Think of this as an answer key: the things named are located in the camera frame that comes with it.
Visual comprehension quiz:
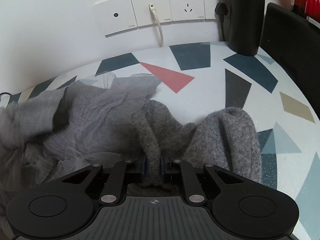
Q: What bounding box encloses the white wall socket panel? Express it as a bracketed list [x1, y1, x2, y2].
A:
[92, 0, 227, 36]

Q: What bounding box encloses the white network cable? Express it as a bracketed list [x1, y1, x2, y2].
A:
[149, 4, 165, 48]

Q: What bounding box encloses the black bottle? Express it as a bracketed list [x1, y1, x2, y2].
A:
[228, 0, 265, 56]

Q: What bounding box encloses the grey knit sweater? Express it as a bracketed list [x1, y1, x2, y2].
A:
[127, 100, 262, 196]

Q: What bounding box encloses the black power plug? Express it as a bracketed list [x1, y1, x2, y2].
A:
[215, 2, 228, 41]

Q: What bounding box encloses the grey sheer scarf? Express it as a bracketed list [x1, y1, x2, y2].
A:
[1, 74, 160, 238]

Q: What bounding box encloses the red packaging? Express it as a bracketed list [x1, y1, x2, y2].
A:
[291, 0, 319, 18]

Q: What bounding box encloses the geometric patterned tablecloth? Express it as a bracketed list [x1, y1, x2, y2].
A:
[1, 42, 319, 239]

